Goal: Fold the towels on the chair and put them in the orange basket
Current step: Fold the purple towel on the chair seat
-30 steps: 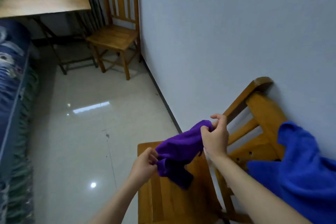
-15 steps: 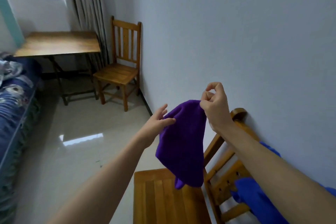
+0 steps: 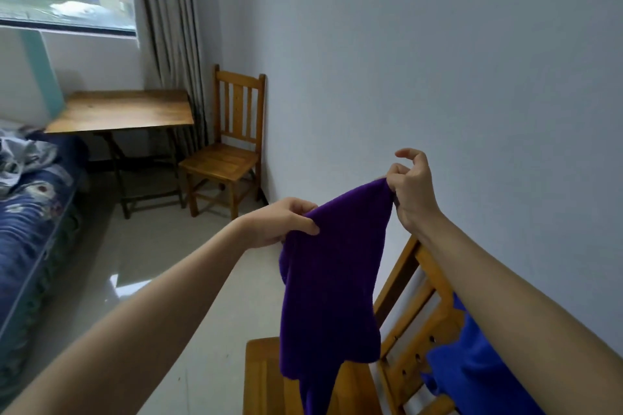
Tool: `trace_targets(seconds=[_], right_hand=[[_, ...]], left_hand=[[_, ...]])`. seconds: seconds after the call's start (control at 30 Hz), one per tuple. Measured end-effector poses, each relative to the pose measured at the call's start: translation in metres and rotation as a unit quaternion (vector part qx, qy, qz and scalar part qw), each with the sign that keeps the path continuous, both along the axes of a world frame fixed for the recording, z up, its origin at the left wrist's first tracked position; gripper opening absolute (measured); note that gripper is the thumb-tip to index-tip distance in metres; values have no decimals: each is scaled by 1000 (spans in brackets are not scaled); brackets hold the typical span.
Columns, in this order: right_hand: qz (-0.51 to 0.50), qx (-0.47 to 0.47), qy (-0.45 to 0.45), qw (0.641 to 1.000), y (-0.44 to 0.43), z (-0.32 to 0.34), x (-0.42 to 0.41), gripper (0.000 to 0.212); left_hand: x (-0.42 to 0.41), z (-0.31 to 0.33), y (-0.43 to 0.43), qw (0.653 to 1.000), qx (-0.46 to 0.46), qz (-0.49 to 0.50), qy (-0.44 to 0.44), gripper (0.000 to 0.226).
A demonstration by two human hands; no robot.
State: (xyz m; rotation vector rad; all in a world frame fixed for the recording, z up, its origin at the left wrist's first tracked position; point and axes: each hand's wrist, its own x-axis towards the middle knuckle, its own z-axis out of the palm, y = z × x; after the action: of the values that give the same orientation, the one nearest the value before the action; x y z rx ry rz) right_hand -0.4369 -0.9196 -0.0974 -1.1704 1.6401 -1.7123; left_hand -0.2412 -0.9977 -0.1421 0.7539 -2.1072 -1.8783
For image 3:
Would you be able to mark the person's left hand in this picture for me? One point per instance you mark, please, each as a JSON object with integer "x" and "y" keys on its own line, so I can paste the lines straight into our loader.
{"x": 277, "y": 225}

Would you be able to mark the wooden slat-back chair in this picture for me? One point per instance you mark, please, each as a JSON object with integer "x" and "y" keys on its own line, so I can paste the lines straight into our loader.
{"x": 219, "y": 162}

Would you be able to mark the person's left forearm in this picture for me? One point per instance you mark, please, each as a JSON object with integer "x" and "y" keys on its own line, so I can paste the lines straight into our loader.
{"x": 126, "y": 332}

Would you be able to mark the beige patterned curtain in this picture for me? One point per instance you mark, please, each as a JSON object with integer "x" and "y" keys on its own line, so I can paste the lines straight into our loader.
{"x": 170, "y": 40}

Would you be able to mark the person's right hand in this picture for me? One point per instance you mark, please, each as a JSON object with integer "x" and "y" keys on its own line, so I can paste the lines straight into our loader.
{"x": 413, "y": 196}

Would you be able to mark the wooden folding table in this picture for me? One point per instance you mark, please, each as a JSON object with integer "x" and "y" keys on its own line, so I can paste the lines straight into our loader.
{"x": 121, "y": 110}

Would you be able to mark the blue cloth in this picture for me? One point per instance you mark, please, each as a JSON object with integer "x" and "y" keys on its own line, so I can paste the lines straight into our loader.
{"x": 477, "y": 371}

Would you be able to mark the person's right forearm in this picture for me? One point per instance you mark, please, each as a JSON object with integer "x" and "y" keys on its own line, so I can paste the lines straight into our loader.
{"x": 525, "y": 312}

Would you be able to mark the white headboard with teal print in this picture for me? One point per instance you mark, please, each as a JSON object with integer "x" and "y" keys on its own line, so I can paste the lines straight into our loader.
{"x": 29, "y": 79}

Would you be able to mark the bed with blue floral sheet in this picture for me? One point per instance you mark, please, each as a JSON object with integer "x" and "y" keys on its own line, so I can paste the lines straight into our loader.
{"x": 24, "y": 244}

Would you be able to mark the purple cloth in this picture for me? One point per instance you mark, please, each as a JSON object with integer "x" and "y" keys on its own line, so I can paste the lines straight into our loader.
{"x": 331, "y": 293}

